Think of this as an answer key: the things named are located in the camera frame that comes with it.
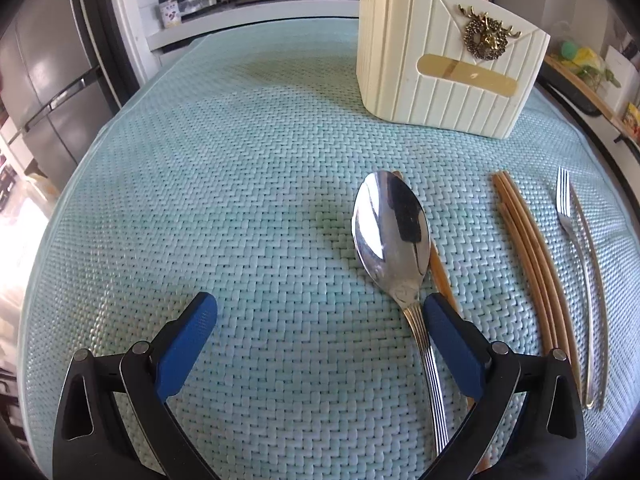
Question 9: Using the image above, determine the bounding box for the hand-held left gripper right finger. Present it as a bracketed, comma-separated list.
[419, 292, 586, 480]

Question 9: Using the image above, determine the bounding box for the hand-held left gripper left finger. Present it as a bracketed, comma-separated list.
[52, 291, 219, 480]

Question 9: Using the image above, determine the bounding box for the wooden chopstick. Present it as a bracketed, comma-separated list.
[391, 170, 493, 476]
[492, 174, 551, 357]
[498, 174, 571, 361]
[497, 203, 558, 353]
[503, 171, 583, 397]

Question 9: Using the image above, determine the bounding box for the large silver spoon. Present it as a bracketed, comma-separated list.
[352, 170, 450, 457]

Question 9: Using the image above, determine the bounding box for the slim metal utensil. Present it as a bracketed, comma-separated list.
[569, 185, 610, 411]

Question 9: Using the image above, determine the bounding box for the silver fork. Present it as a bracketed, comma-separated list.
[556, 167, 599, 409]

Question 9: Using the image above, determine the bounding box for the cream ribbed utensil holder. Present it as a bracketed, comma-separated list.
[356, 0, 552, 139]

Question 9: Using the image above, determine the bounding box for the teal woven table mat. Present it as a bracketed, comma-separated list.
[17, 25, 638, 480]

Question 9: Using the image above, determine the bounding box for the yellow packet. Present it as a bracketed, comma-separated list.
[622, 102, 640, 142]

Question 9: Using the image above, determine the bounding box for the wooden board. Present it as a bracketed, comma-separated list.
[542, 54, 617, 122]

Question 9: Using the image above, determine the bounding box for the grey refrigerator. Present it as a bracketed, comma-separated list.
[0, 0, 141, 177]

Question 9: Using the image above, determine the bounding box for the green and yellow bundle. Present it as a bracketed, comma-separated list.
[559, 39, 622, 89]

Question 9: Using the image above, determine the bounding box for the white paper box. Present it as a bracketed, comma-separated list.
[604, 45, 637, 107]

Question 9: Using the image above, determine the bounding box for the spice jar with dark lid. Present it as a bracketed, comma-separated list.
[158, 0, 180, 30]

